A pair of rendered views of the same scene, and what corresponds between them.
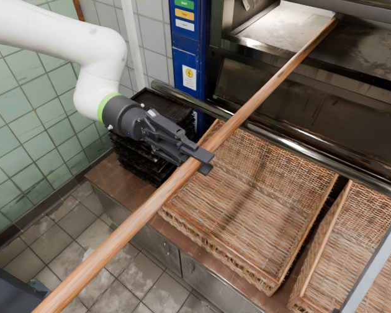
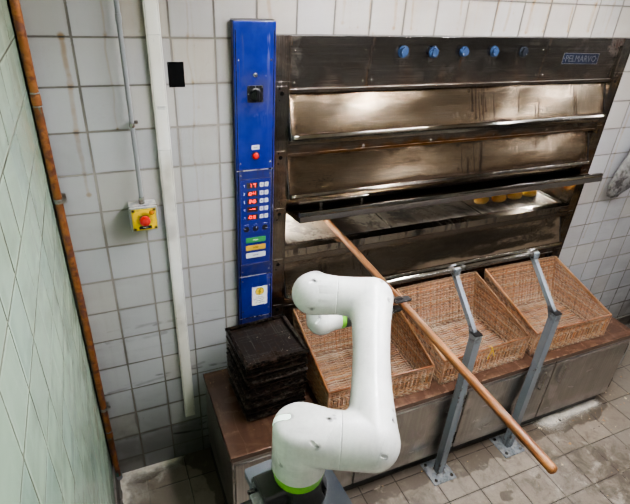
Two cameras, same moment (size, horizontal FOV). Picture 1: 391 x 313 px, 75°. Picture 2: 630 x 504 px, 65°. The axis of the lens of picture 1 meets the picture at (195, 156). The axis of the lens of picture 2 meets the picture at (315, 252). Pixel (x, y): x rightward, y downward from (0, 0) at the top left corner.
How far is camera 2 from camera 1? 174 cm
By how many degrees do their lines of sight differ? 50
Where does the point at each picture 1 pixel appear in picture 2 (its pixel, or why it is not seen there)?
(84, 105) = (332, 321)
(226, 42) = (290, 251)
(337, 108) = (370, 256)
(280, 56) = (331, 243)
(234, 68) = (295, 266)
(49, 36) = not seen: hidden behind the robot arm
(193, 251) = not seen: hidden behind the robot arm
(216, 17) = (279, 238)
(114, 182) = (264, 436)
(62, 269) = not seen: outside the picture
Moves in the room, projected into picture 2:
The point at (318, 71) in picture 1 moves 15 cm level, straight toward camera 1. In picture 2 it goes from (356, 240) to (375, 254)
